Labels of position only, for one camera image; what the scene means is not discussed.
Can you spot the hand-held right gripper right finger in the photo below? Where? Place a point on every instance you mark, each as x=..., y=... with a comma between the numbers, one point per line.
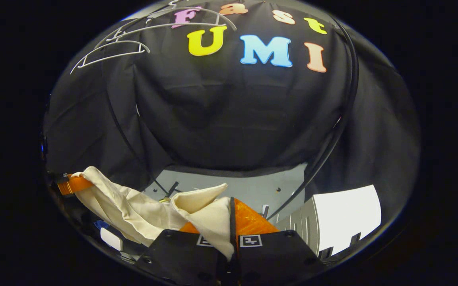
x=233, y=222

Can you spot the black backdrop cloth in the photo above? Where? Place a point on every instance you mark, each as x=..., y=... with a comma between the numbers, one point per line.
x=233, y=119

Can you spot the black clothes rack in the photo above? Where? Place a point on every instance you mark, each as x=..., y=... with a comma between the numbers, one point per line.
x=354, y=79

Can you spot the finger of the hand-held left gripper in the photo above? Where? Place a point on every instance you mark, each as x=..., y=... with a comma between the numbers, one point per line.
x=76, y=184

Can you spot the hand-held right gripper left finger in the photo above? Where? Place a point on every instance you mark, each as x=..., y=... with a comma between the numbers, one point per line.
x=181, y=258

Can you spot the cream shirt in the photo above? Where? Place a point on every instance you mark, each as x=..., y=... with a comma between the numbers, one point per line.
x=133, y=210

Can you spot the white ribbed box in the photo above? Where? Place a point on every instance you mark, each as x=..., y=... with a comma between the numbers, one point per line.
x=344, y=218

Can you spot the white clothes hanger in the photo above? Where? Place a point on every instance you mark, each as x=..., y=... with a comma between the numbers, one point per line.
x=111, y=58
x=161, y=28

